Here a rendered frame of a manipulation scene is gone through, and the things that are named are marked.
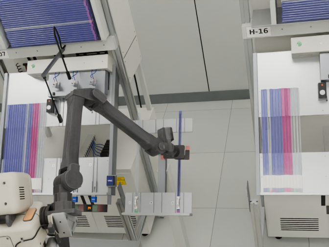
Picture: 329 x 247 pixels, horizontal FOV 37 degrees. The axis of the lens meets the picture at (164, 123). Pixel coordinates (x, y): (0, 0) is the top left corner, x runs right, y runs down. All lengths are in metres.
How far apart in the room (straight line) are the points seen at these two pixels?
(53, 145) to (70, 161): 1.40
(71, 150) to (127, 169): 1.00
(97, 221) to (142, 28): 1.75
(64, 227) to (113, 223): 1.42
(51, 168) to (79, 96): 0.84
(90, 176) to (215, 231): 1.00
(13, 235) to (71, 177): 0.29
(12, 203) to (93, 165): 0.93
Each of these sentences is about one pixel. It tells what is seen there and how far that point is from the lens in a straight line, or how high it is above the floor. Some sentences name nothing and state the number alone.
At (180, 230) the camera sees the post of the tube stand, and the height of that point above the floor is 0.37.
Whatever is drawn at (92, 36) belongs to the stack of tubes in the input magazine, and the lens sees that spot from 2.62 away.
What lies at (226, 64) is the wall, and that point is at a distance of 4.27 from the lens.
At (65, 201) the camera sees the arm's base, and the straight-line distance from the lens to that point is 1.87.
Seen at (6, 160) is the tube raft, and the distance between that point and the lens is 2.92.
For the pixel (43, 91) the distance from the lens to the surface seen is 2.90.
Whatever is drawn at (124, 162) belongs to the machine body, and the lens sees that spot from 2.95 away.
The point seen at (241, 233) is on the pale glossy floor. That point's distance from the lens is 3.24.
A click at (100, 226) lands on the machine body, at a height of 0.13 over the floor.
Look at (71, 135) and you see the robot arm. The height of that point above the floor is 1.36.
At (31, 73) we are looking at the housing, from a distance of 2.88.
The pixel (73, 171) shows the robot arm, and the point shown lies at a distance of 1.89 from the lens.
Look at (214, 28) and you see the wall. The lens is 4.13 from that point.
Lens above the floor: 2.40
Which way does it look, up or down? 34 degrees down
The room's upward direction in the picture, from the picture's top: 13 degrees counter-clockwise
